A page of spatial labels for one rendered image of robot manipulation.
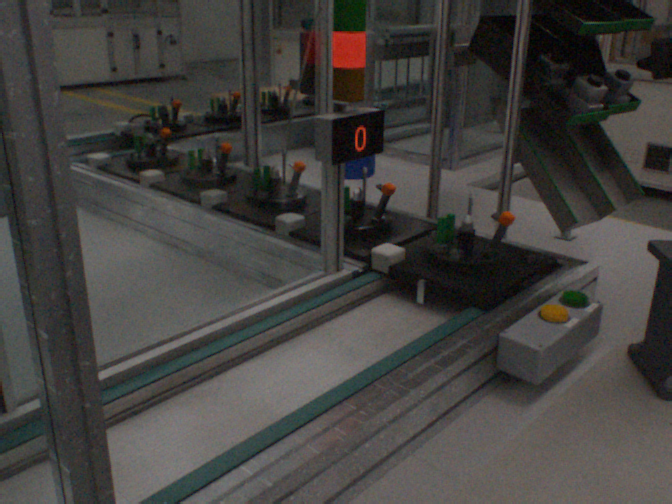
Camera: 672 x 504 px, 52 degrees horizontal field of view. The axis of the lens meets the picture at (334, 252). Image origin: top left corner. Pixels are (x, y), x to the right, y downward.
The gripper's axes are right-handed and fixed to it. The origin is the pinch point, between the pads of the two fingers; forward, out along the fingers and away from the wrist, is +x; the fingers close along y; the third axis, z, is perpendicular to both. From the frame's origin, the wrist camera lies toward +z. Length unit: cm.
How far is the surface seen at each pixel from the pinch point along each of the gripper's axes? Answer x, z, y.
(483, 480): -7, -49, 59
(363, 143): 22, -7, 47
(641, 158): 208, -55, -354
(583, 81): 13.7, -1.4, 0.6
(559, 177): 22.4, -19.5, -2.0
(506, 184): 26.5, -19.0, 9.4
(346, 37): 19, 9, 50
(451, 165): 96, -21, -47
